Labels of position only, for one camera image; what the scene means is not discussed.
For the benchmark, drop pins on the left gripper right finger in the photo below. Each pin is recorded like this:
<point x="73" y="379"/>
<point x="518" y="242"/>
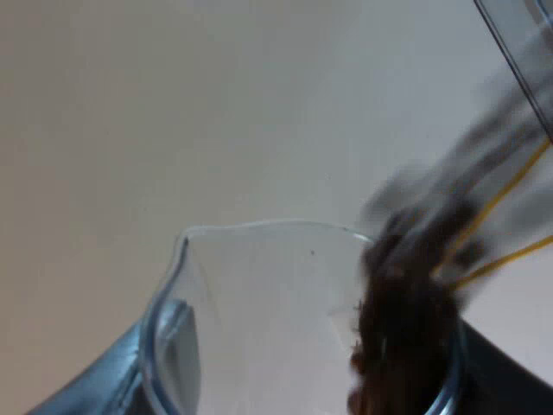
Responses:
<point x="505" y="380"/>

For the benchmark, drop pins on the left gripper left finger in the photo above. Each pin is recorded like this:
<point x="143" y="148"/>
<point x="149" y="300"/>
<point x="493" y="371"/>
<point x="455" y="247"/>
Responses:
<point x="99" y="380"/>

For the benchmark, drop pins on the clear measuring glass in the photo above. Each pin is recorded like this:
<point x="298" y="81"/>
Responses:
<point x="259" y="311"/>

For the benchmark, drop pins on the clear bean box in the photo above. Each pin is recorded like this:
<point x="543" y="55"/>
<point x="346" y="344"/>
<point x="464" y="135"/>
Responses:
<point x="525" y="52"/>

